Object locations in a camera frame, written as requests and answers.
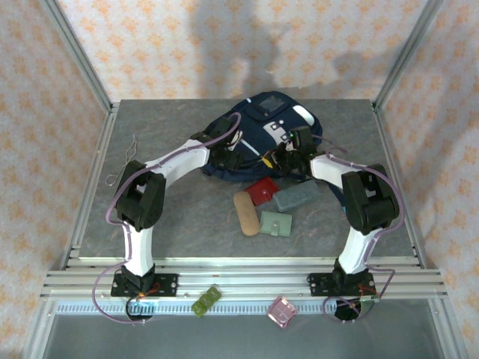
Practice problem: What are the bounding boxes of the navy blue student backpack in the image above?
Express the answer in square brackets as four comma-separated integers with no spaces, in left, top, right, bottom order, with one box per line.
[200,90,325,184]

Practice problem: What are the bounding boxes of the pale green snap wallet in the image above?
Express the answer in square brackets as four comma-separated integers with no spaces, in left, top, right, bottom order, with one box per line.
[258,210,293,239]

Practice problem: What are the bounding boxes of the aluminium table side rail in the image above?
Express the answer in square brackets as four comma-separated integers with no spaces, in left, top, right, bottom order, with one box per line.
[61,102,120,270]
[370,102,427,269]

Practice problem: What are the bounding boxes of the red snap wallet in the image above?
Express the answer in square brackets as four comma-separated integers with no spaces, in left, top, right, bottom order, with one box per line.
[245,177,280,206]

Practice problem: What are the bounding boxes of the green plastic block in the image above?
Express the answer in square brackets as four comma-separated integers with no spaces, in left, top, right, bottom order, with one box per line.
[191,286,222,319]

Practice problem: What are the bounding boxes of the grey teal textured case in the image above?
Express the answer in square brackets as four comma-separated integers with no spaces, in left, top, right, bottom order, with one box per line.
[272,181,322,212]

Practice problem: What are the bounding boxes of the tan oblong glasses case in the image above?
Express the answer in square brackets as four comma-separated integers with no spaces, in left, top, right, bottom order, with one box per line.
[232,191,261,237]

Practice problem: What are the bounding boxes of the pink square plastic box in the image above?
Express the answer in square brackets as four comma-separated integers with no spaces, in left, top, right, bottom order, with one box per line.
[267,295,298,329]

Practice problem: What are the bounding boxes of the thin bent metal wire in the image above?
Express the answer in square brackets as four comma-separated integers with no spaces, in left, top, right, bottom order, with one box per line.
[106,133,138,187]

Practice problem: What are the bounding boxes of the aluminium frame post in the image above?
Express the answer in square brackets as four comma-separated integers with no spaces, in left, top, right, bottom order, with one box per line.
[372,0,445,111]
[39,0,113,113]

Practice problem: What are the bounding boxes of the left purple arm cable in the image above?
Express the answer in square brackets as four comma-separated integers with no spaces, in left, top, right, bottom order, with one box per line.
[91,111,242,325]

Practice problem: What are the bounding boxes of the slotted grey cable duct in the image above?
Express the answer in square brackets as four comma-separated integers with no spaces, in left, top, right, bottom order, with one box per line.
[55,301,431,316]

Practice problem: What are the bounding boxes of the aluminium mounting rail beam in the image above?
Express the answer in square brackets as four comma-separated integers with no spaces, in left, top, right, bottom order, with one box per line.
[40,256,448,302]

